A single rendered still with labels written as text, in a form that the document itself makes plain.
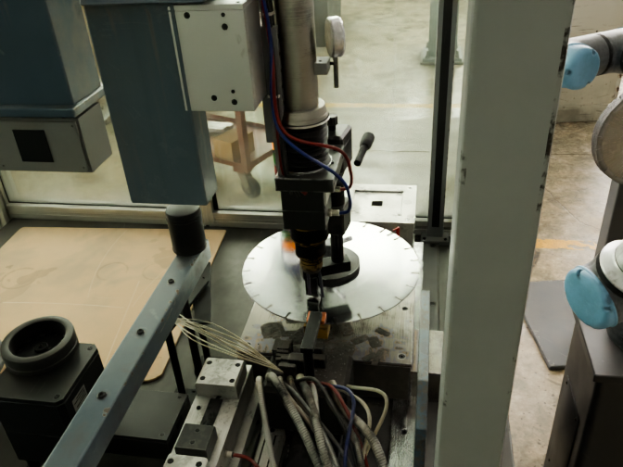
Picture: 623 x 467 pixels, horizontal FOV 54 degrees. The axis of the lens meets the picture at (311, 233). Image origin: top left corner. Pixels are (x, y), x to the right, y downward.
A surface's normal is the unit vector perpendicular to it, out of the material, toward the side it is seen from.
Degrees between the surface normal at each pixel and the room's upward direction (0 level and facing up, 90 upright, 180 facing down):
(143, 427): 0
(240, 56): 90
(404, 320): 0
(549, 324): 0
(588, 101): 90
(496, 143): 90
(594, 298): 97
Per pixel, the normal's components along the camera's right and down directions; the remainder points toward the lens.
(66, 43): 0.98, 0.04
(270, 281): -0.06, -0.85
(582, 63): 0.40, 0.47
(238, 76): -0.17, 0.53
